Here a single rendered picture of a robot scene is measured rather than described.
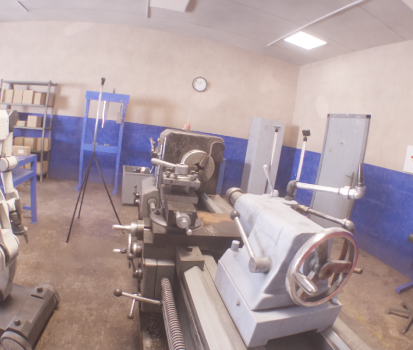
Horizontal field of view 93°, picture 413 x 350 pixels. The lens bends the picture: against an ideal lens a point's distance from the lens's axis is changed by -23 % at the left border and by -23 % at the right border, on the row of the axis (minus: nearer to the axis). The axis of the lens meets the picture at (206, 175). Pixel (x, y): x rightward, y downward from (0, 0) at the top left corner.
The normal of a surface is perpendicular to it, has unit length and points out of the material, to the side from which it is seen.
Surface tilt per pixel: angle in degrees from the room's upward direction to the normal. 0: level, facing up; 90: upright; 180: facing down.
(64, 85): 90
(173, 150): 90
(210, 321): 36
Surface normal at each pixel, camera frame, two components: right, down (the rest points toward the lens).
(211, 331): -0.44, -0.85
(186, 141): 0.25, 0.20
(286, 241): -0.93, -0.24
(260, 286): -0.81, -0.49
